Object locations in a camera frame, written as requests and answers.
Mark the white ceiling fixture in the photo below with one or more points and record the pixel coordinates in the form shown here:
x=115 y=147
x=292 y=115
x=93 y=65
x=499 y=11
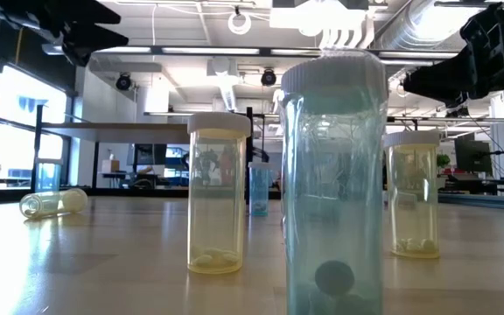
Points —
x=317 y=17

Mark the green background plant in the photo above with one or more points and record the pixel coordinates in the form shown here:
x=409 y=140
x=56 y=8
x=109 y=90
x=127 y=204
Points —
x=442 y=161

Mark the black aluminium rig frame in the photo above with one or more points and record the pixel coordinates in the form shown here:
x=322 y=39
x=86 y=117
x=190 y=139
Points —
x=147 y=193

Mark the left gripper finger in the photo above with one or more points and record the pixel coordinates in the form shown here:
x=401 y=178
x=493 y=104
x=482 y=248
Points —
x=94 y=13
x=94 y=44

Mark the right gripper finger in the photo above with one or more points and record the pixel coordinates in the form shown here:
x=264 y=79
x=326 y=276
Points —
x=457 y=100
x=444 y=76

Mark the yellow medicine bottle white cap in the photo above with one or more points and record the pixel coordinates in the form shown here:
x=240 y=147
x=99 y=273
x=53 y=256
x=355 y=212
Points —
x=411 y=197
x=217 y=197
x=53 y=203

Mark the cardboard box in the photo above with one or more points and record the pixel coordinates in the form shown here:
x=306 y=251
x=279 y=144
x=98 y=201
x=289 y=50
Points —
x=110 y=166

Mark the blue medicine bottle white cap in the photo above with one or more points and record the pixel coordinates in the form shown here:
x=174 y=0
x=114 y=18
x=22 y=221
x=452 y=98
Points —
x=333 y=175
x=259 y=192
x=49 y=177

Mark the black monitor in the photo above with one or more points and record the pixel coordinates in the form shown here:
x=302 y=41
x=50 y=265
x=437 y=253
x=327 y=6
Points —
x=471 y=157
x=149 y=154

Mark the black ceiling spotlight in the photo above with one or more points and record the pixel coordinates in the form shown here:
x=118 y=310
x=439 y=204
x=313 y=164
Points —
x=268 y=77
x=123 y=81

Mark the long ceiling light strip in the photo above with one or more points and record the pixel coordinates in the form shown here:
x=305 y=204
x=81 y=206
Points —
x=210 y=51

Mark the wooden shelf with black frame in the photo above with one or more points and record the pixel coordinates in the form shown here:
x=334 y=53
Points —
x=116 y=132

